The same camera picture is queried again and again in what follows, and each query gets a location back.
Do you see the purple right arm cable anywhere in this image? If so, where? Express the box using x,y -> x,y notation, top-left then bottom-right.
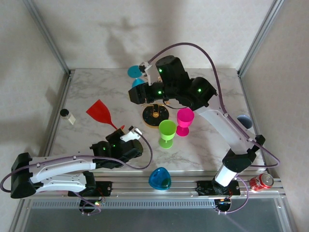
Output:
148,43 -> 281,216

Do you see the pink plastic wine glass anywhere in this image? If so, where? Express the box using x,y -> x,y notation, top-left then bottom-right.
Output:
175,108 -> 195,137

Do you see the gold wire wine glass rack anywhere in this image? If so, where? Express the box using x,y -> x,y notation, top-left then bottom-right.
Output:
141,74 -> 171,128

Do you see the blue translucent plastic container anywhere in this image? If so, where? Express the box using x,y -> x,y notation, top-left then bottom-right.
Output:
148,167 -> 172,192

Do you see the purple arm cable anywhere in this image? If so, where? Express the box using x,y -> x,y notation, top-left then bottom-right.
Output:
0,130 -> 153,216
148,43 -> 281,216

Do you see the aluminium frame post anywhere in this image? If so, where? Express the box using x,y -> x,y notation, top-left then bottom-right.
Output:
23,0 -> 73,77
237,0 -> 284,77

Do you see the blue plastic wine glass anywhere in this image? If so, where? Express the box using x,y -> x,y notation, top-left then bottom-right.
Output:
127,65 -> 147,89

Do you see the aluminium table side rail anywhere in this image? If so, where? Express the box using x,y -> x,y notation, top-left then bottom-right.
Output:
238,72 -> 268,170
41,71 -> 74,172

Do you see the green plastic wine glass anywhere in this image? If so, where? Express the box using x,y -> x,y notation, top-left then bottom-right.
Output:
158,120 -> 177,149

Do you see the grey tinted panel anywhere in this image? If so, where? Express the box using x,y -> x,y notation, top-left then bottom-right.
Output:
14,198 -> 294,232

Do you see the pale blue ceramic mug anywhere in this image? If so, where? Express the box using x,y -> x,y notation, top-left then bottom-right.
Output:
236,114 -> 253,129

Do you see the small jar with black lid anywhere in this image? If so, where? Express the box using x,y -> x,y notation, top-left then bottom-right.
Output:
59,108 -> 76,126

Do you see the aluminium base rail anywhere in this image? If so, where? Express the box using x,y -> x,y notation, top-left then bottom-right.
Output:
23,170 -> 284,200

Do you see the slotted metal cable duct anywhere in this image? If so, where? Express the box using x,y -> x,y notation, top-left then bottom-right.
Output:
30,200 -> 217,209

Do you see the red plastic wine glass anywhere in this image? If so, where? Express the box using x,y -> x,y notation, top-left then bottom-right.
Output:
86,99 -> 126,131

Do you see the red soda can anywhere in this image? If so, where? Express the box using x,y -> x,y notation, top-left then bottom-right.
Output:
249,173 -> 275,192

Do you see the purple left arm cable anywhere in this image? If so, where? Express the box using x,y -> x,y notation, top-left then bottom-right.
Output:
0,130 -> 153,216

